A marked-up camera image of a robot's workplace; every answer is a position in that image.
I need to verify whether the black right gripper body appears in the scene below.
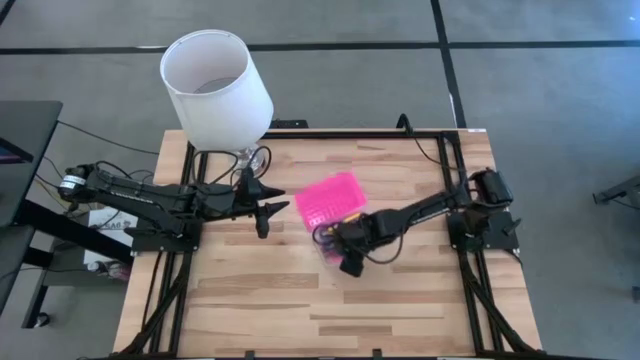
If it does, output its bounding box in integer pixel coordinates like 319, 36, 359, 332
335, 212, 389, 256

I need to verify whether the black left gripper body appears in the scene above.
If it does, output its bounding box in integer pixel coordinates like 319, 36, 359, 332
234, 167, 266, 221

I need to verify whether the clear pencil box pink lid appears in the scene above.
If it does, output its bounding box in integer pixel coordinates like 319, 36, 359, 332
293, 171, 370, 269

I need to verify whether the clear plastic pencil box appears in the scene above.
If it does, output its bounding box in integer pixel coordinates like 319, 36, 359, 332
79, 128, 601, 360

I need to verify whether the white cardboard box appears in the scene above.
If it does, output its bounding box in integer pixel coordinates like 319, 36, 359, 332
82, 209, 139, 266

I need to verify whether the white shade silver table lamp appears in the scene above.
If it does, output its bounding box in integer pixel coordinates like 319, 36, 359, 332
158, 28, 275, 176

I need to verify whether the black side desk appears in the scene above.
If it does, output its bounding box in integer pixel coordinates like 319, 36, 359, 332
0, 99, 136, 329

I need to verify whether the gray stand leg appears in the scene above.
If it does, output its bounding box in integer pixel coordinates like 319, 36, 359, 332
592, 174, 640, 206

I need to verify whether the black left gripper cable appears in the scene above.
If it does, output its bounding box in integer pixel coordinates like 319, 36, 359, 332
192, 144, 274, 189

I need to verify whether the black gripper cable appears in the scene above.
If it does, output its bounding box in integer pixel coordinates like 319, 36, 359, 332
312, 219, 406, 266
192, 144, 274, 189

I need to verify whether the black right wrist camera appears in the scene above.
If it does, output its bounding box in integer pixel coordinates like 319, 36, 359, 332
339, 249, 366, 279

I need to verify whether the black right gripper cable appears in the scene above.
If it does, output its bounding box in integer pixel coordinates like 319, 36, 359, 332
312, 219, 406, 266

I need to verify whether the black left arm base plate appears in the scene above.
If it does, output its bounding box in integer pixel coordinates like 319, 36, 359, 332
124, 219, 204, 254

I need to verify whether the long black cable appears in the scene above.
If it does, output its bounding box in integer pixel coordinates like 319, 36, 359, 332
397, 113, 471, 176

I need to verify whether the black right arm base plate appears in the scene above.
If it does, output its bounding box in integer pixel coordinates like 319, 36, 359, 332
446, 208, 521, 252

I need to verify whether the thin black floor cable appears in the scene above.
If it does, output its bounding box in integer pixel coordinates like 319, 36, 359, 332
56, 119, 161, 156

